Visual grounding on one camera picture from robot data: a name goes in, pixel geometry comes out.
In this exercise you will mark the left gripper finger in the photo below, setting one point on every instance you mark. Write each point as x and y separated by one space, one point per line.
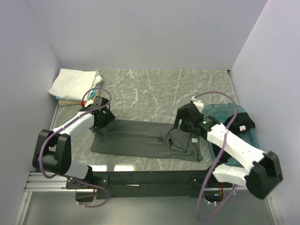
106 118
96 131

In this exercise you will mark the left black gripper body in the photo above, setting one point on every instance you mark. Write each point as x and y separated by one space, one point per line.
98 125

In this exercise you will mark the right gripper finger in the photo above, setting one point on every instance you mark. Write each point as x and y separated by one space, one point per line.
187 127
178 118

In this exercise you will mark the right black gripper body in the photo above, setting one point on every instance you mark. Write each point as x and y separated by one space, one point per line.
187 123

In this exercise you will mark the dark grey t shirt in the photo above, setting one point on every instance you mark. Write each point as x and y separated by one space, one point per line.
148 140

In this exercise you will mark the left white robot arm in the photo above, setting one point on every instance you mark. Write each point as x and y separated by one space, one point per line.
53 149

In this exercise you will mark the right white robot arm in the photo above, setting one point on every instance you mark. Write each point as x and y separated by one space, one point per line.
260 172

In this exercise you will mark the teal plastic bin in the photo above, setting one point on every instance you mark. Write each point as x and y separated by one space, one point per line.
224 113

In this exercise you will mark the folded white t shirt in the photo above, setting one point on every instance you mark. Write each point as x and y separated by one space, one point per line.
73 84

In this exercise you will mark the black t shirt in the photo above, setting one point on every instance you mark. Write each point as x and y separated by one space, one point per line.
241 124

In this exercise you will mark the black base beam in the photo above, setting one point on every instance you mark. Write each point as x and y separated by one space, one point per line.
140 184

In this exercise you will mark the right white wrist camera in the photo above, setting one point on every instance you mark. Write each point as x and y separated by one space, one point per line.
198 103

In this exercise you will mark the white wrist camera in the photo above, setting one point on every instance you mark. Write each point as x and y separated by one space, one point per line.
198 103
86 103

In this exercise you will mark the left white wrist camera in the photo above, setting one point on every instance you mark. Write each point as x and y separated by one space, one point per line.
86 103

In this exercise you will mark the aluminium frame rail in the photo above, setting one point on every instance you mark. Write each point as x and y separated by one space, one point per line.
36 182

